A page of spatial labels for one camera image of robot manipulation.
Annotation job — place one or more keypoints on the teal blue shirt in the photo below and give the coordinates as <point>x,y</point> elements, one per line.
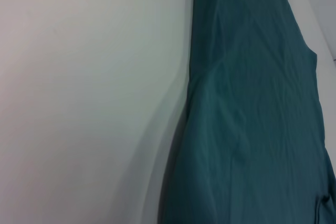
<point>249,116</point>

